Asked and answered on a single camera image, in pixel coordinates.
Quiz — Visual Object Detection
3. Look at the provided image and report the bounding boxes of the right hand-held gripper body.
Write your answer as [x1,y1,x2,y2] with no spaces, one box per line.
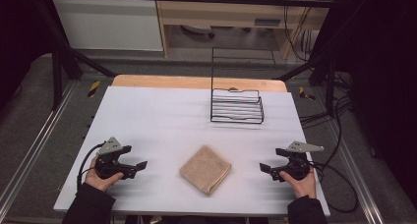
[281,140,326,183]

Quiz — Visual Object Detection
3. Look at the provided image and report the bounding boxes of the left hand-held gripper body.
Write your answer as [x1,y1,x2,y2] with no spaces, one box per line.
[93,137,132,181]

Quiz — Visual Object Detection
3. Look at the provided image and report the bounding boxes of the black wire rack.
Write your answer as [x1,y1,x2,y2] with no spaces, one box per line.
[209,46,266,126]

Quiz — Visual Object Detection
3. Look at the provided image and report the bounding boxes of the beige towel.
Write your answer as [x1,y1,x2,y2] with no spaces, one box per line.
[178,144,233,196]

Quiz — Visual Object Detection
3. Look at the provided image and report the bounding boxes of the person's right hand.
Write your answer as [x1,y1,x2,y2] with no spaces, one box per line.
[278,169,318,200]

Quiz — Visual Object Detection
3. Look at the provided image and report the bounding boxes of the person's left hand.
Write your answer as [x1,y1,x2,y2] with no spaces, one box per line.
[84,156,125,193]

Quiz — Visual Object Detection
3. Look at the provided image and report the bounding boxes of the white table mat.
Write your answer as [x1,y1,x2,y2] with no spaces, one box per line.
[53,85,331,218]

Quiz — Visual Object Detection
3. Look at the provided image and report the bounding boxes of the yellow black tape strip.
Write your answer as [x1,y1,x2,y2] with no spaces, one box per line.
[87,80,101,99]
[298,85,317,102]

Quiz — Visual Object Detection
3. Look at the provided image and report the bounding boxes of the white cabinet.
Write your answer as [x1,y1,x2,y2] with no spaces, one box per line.
[51,0,164,52]

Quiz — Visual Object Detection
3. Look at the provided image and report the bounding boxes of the grey chair base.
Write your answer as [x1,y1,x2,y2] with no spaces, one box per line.
[180,24,216,39]

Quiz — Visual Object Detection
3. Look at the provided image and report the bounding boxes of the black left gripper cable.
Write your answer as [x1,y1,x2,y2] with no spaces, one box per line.
[76,142,106,191]

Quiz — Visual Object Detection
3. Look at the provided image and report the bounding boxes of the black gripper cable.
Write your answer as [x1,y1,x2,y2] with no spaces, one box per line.
[307,160,359,214]
[76,142,106,191]

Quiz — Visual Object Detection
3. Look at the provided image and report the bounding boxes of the black floor cable bundle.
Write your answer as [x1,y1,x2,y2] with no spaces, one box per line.
[299,94,354,129]

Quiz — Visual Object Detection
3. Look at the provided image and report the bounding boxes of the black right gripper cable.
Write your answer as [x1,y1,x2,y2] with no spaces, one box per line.
[307,160,359,214]

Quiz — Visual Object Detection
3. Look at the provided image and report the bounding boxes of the aluminium floor rail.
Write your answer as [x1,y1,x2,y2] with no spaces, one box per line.
[0,81,79,215]
[323,117,386,224]

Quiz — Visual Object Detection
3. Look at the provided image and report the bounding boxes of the hanging black cables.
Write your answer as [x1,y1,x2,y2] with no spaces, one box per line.
[282,1,314,63]

